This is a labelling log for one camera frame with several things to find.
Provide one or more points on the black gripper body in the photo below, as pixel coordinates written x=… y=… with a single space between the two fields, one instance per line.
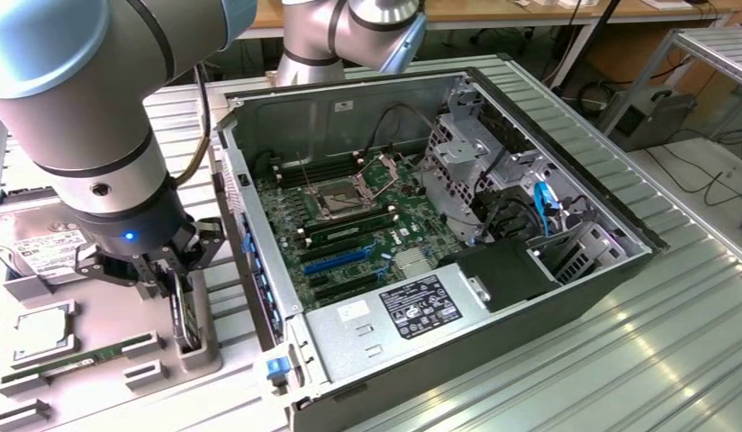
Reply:
x=136 y=229

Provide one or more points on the RAM memory stick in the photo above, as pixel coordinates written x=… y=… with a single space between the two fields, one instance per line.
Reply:
x=187 y=315

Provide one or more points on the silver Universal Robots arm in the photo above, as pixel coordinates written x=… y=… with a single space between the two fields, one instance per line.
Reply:
x=76 y=112

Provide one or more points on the grey parts rack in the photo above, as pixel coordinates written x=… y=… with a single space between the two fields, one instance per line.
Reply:
x=107 y=324

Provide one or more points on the silver hard disk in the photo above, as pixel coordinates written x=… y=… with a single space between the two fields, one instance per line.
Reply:
x=40 y=252

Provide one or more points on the silver CPU chip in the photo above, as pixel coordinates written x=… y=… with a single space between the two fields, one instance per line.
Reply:
x=40 y=335

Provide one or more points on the green loose RAM stick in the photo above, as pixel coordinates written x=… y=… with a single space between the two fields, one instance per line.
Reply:
x=76 y=360

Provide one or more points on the thin locking lever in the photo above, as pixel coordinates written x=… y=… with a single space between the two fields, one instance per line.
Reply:
x=304 y=171

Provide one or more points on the CPU socket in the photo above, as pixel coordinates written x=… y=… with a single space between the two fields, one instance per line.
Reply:
x=335 y=200

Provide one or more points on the installed RAM stick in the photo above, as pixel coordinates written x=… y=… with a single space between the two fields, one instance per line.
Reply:
x=347 y=229

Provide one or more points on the black expansion slot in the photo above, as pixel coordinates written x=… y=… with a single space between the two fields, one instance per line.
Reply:
x=343 y=282
x=347 y=291

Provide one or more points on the blue case latch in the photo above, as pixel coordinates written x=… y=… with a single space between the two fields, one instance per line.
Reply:
x=276 y=366

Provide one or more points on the silver power supply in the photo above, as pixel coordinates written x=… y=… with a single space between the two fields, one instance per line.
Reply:
x=347 y=333

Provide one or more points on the metal socket cover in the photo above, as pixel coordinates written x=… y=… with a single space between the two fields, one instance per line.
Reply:
x=376 y=171

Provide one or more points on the green motherboard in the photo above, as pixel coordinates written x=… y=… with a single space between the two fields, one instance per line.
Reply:
x=407 y=216

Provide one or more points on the silver chipset heatsink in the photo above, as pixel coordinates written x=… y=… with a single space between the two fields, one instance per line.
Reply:
x=412 y=261

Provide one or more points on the metal disk bay cage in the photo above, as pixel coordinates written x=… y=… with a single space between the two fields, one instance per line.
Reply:
x=461 y=153

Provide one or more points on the black plastic air shroud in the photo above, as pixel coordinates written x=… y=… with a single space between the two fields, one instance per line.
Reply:
x=503 y=274

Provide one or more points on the black open PC case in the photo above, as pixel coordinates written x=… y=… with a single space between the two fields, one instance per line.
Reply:
x=467 y=360

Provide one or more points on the perforated front drive cage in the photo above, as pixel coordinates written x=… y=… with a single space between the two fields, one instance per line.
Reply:
x=587 y=256

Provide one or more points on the wooden desk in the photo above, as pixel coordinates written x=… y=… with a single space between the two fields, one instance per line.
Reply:
x=497 y=11

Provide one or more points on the black equipment box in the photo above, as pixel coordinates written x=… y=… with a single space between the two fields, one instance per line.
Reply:
x=653 y=117

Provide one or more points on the metal slat side table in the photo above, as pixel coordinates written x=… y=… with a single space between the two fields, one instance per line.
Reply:
x=708 y=49

